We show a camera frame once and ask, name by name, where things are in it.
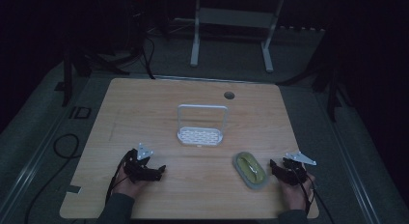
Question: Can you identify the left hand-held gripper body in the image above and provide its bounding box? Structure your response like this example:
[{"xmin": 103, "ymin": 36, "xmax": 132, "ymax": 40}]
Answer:
[{"xmin": 123, "ymin": 142, "xmax": 159, "ymax": 183}]

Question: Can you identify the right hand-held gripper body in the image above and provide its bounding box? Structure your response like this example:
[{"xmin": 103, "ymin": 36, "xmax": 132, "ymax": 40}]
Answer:
[{"xmin": 281, "ymin": 151, "xmax": 318, "ymax": 187}]

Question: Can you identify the yellow-green soap dish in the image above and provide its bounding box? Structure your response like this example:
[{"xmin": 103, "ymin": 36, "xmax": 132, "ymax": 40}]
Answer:
[{"xmin": 232, "ymin": 151, "xmax": 270, "ymax": 190}]

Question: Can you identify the person's left hand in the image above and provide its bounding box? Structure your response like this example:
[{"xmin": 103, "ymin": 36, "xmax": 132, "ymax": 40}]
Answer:
[{"xmin": 112, "ymin": 165, "xmax": 151, "ymax": 200}]

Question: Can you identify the person's right hand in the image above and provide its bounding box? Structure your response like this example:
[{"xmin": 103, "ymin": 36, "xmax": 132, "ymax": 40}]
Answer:
[{"xmin": 279, "ymin": 171, "xmax": 316, "ymax": 213}]

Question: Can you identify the grey tape strip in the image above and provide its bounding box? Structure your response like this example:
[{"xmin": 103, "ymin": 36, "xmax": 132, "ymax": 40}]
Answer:
[{"xmin": 65, "ymin": 183, "xmax": 82, "ymax": 195}]

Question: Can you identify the black metal stand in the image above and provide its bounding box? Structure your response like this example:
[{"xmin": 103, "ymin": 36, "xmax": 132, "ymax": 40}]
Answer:
[{"xmin": 53, "ymin": 46, "xmax": 130, "ymax": 108}]

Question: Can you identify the right hand-held gripper black cable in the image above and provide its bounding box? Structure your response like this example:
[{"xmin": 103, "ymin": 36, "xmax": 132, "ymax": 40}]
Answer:
[{"xmin": 298, "ymin": 169, "xmax": 336, "ymax": 224}]

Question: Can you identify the black floor cable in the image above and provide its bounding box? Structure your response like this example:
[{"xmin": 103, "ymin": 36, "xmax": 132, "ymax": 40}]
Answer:
[{"xmin": 23, "ymin": 132, "xmax": 81, "ymax": 224}]

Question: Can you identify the white metal desk frame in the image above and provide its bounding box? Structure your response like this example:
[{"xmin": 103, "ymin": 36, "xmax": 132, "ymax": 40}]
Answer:
[{"xmin": 189, "ymin": 0, "xmax": 285, "ymax": 74}]

